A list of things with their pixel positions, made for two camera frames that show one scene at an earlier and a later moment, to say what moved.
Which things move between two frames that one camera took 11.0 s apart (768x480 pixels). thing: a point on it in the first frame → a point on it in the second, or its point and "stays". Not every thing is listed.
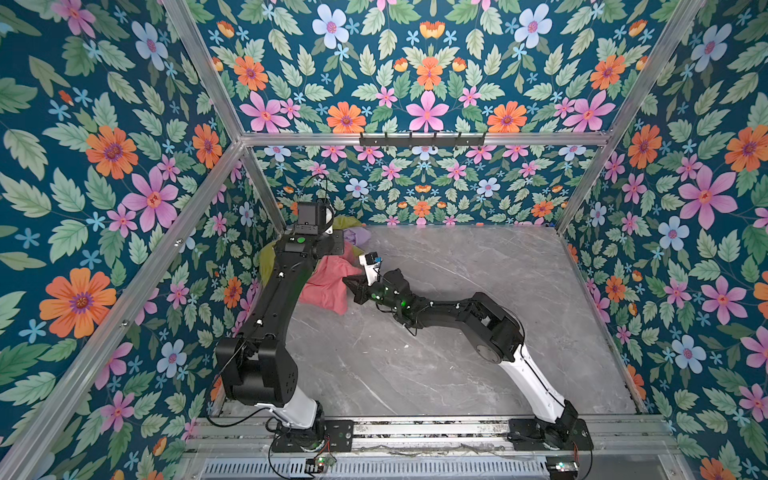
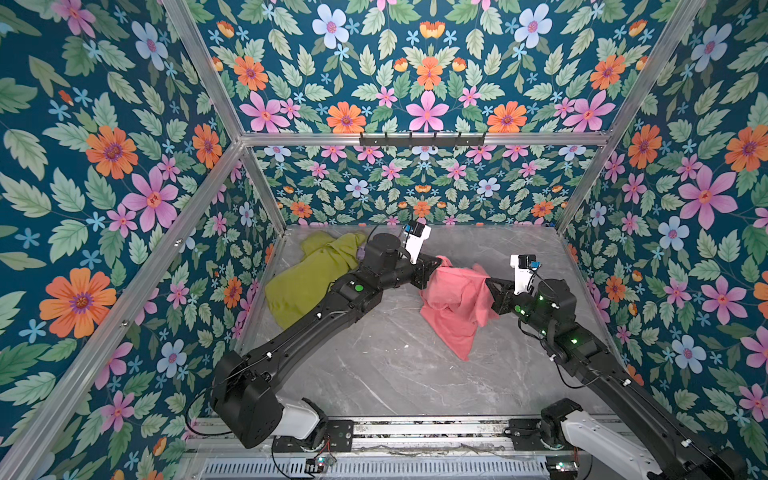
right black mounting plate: x=523 y=435 stays
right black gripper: x=361 y=290 → x=504 y=297
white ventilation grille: x=439 y=468 stays
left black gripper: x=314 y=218 → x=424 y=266
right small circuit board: x=562 y=467 stays
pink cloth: x=325 y=286 → x=456 y=302
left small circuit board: x=318 y=463 stays
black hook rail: x=419 y=142 stays
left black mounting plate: x=330 y=436 stays
